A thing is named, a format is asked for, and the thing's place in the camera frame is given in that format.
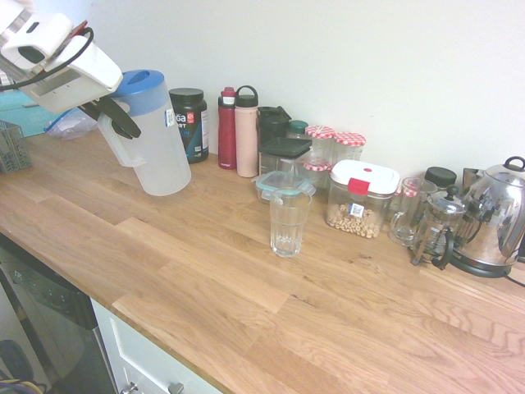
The glass container with teal lid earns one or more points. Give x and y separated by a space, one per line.
266 186

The clear container with black lid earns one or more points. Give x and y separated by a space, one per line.
283 147

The grey plastic basket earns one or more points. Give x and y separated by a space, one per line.
14 152

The glass jar with black lid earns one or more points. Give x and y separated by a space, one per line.
441 175

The red water bottle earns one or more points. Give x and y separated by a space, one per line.
226 139

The cereal container with white lid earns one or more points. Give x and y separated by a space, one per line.
361 205

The black Vega protein tub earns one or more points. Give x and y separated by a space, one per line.
193 106

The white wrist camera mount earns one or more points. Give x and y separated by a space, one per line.
41 37

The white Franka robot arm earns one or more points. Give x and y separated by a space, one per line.
16 12

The clear plastic bag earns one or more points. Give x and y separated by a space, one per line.
69 127

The glass jar with green lid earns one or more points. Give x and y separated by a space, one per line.
297 128

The teal cardboard box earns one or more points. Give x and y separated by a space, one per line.
20 119

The clear drinking glass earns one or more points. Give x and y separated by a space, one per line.
289 230

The black shaker bottle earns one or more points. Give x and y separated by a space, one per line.
270 123

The clear pitcher with blue lid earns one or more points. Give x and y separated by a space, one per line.
160 164

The white cabinet drawer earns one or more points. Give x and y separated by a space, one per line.
135 353

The chrome electric kettle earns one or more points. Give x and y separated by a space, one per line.
500 213

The black dishwasher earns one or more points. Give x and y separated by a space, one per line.
53 312

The jar with red checked lid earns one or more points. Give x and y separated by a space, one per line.
320 133
349 139
316 167

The glass French press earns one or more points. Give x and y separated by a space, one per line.
439 230

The pink bottle with black cap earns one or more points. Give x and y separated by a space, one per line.
246 143

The clear glass mug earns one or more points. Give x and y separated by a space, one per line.
404 230

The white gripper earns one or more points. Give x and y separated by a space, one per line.
86 78

